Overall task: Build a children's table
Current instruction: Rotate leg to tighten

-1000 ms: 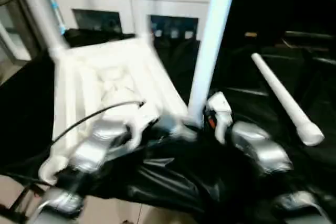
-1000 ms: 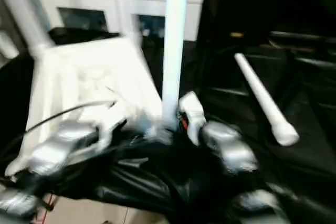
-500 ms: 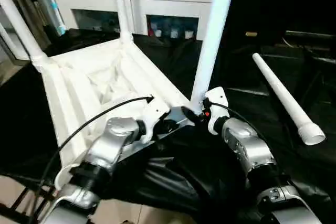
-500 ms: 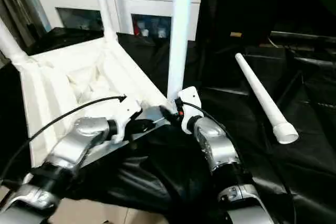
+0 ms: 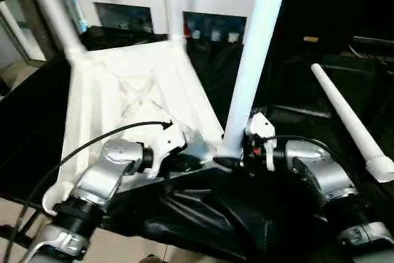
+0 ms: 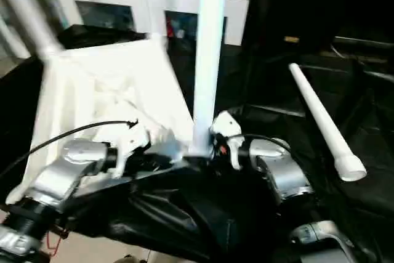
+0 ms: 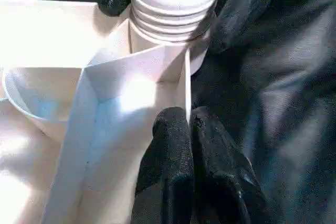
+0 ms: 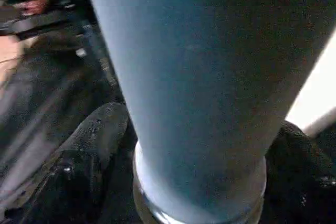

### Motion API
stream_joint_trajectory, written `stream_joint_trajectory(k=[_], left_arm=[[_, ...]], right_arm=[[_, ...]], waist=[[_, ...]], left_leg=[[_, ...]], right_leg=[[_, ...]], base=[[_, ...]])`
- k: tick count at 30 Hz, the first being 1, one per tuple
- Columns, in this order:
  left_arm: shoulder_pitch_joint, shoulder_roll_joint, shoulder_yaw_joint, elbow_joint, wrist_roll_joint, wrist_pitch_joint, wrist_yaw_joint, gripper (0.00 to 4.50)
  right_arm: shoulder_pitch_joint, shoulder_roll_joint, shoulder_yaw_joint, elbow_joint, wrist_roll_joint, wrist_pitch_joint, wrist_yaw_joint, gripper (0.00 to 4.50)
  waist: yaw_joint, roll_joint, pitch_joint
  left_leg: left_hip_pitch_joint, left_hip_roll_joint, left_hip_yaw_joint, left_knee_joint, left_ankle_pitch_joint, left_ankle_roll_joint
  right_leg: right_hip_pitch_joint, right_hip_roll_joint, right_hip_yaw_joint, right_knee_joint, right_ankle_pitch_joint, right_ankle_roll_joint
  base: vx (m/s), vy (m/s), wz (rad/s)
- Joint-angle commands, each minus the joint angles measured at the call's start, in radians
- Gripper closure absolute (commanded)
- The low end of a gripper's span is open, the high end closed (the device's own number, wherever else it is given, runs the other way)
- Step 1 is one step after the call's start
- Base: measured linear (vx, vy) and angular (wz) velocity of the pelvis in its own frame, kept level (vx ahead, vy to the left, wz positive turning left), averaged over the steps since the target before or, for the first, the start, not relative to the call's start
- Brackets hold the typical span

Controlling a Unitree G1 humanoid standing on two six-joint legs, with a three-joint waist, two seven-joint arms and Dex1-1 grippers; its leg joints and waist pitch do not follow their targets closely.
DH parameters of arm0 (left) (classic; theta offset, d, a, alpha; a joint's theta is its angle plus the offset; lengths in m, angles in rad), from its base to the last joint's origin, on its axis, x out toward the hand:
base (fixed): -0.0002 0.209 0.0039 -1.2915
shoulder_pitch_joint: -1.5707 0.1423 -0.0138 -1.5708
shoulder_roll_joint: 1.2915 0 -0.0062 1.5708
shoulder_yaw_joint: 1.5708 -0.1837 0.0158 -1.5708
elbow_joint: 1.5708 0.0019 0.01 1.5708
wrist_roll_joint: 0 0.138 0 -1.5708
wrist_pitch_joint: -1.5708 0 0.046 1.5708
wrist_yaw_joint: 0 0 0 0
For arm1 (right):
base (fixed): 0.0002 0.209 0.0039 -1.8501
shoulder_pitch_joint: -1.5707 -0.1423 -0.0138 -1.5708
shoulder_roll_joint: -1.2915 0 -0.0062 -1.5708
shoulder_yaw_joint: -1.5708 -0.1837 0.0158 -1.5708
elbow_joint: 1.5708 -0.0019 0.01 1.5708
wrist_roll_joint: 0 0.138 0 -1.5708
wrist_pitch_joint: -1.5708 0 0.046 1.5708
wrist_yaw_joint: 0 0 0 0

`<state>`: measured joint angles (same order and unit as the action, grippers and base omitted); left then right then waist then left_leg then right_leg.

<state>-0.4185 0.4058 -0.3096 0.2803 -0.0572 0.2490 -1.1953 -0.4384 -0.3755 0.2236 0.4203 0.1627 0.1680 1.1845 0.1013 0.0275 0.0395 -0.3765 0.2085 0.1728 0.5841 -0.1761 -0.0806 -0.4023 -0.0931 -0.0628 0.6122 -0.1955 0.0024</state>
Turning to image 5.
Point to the white plastic table leg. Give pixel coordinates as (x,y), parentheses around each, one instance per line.
(175,10)
(255,60)
(351,115)
(55,10)

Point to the grey metal stand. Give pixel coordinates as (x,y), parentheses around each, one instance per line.
(24,10)

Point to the black bench with silver rail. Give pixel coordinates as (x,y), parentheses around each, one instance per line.
(372,50)

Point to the black plastic mat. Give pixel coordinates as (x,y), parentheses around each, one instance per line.
(31,127)

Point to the small yellow label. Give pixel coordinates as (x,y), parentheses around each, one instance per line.
(311,39)

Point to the white plastic table top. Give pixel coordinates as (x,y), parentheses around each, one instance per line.
(104,90)

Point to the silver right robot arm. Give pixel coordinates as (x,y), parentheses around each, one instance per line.
(320,173)

